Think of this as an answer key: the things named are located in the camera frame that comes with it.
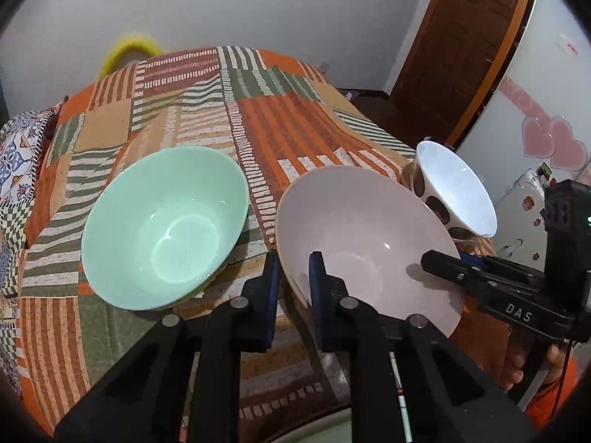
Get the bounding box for mint green plate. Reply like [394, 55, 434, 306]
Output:
[273, 408, 352, 443]

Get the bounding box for mint green bowl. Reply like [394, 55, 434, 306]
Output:
[81, 146, 249, 311]

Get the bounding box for orange sleeve right forearm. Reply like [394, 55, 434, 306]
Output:
[525, 359, 578, 430]

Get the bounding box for person's right hand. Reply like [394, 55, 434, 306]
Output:
[500, 326, 574, 391]

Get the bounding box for white bowl brown dots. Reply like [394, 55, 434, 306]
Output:
[411, 140, 498, 241]

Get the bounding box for white wardrobe with hearts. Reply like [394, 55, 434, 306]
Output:
[457, 0, 590, 269]

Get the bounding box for wooden door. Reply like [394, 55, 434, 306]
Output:
[391, 0, 526, 147]

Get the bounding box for orange striped patchwork bedspread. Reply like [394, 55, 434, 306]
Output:
[19, 47, 414, 430]

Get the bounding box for yellow fuzzy hoop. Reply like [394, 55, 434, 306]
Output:
[98, 33, 163, 79]

